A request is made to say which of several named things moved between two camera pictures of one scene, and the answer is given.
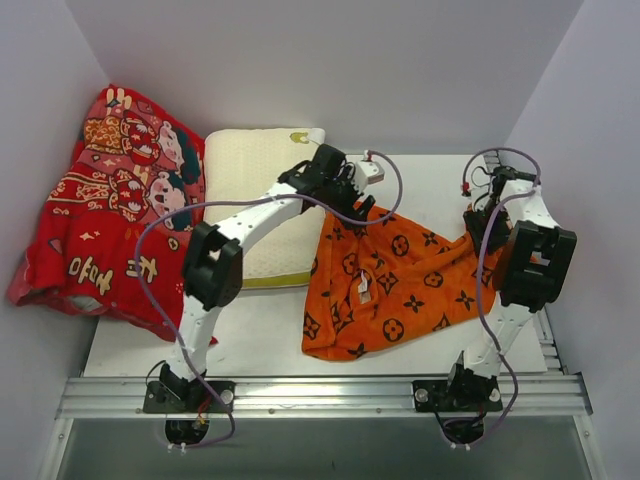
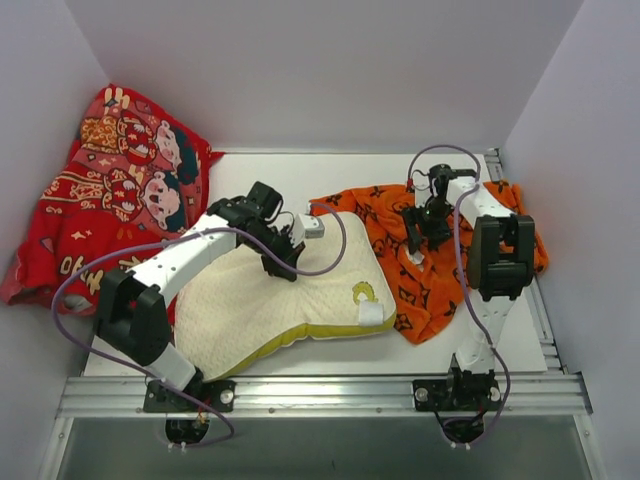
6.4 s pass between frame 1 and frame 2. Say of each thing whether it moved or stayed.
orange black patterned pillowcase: moved
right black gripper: moved
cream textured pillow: moved
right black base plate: stayed
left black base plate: stayed
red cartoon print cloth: stayed
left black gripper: moved
